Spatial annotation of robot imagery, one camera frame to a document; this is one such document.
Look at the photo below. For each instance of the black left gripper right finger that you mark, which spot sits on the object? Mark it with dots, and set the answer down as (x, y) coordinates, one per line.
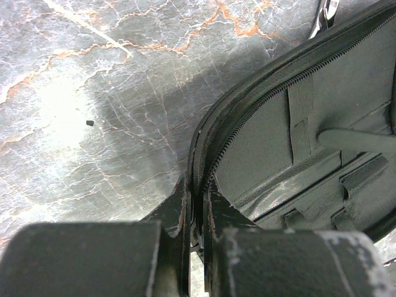
(242, 259)

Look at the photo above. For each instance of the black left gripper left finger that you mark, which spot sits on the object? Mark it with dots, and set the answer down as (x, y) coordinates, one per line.
(150, 257)

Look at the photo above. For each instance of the black zip tool case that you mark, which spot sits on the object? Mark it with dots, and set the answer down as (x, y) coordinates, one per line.
(258, 142)

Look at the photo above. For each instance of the black handled tail comb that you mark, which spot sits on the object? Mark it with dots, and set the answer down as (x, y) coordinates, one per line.
(358, 141)

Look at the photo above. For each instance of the silver thinning scissors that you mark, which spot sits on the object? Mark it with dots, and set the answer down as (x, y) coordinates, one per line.
(325, 17)

